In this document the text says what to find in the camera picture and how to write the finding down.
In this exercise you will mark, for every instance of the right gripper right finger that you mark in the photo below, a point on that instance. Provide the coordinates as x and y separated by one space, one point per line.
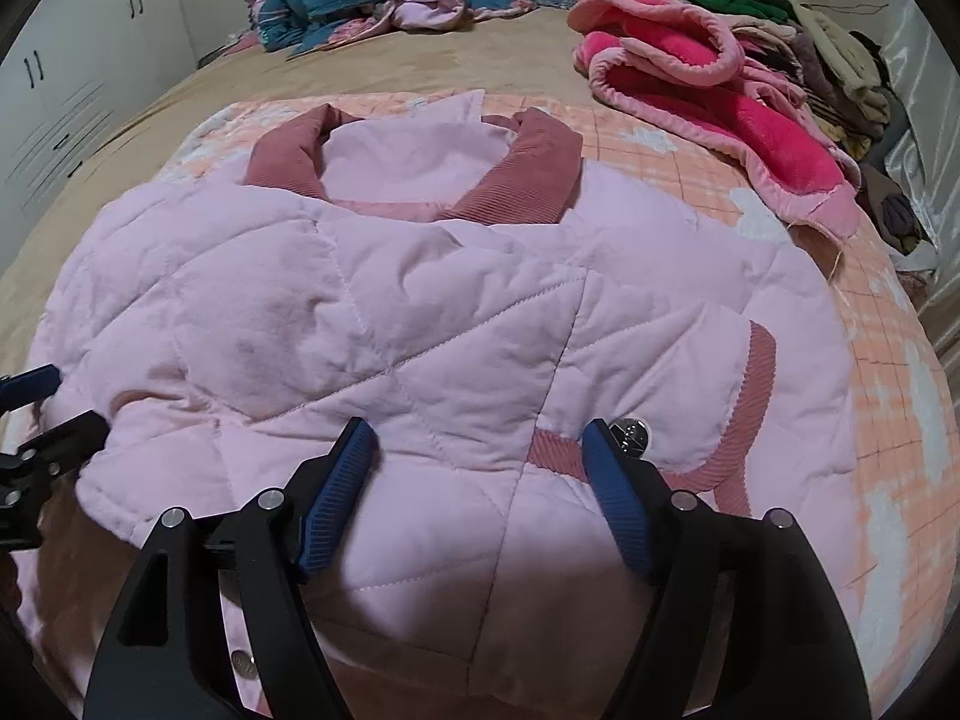
789 650

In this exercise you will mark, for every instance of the white wardrobe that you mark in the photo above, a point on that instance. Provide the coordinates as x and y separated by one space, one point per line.
77 71

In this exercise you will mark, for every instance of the hot pink fleece garment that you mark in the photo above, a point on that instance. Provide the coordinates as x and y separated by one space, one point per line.
681 68

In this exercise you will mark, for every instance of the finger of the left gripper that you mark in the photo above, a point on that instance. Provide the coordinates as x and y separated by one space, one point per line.
28 388
64 448

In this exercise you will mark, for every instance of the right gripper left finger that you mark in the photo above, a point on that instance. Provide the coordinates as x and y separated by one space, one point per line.
164 652

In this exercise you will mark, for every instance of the orange plaid blanket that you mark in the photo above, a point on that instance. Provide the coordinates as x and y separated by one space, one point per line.
907 439

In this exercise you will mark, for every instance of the cream satin curtain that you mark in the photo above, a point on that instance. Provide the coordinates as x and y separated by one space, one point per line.
926 82

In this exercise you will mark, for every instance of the bag of clothes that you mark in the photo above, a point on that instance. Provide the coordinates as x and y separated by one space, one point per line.
892 214

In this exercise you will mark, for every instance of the pink quilted jacket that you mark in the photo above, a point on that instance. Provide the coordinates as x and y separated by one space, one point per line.
479 292

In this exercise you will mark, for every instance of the pile of folded clothes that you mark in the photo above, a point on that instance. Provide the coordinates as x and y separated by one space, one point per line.
842 74

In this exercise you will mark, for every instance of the tan bedspread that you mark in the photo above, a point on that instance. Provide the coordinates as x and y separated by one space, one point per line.
530 56

